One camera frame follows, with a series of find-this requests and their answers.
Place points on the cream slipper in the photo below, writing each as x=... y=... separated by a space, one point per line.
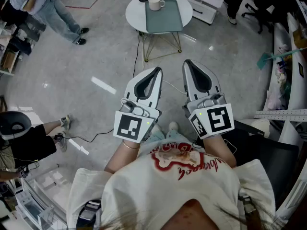
x=257 y=126

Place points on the brown cardboard box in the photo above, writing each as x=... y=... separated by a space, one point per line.
x=301 y=37

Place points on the cream printed t-shirt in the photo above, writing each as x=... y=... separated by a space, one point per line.
x=168 y=190

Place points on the light blue patterned trousers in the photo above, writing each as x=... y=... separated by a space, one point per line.
x=157 y=136

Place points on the person's left forearm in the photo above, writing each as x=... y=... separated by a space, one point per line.
x=120 y=157

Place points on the white low cabinet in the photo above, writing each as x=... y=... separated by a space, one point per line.
x=206 y=6

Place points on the person's right forearm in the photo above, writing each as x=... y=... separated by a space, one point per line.
x=218 y=150

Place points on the round white side table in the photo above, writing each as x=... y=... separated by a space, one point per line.
x=135 y=15

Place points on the person's white shoe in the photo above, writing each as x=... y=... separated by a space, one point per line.
x=173 y=126
x=156 y=129

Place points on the person's white right shoe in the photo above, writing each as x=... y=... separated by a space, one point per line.
x=173 y=126

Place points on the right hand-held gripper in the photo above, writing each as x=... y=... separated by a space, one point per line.
x=216 y=118

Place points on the white curved counter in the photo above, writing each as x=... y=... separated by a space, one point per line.
x=279 y=39

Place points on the white perforated rail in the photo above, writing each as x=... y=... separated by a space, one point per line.
x=280 y=115

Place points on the person's white left shoe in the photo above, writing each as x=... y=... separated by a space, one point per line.
x=156 y=129

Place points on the teal green plastic tray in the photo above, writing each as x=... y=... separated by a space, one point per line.
x=165 y=18

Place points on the black office chair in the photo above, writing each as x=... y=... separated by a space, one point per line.
x=261 y=11

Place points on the green flat mop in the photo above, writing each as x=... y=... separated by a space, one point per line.
x=263 y=60

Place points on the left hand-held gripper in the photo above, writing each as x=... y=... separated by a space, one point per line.
x=134 y=126

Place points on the white ceramic mug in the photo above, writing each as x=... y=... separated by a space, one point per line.
x=154 y=3

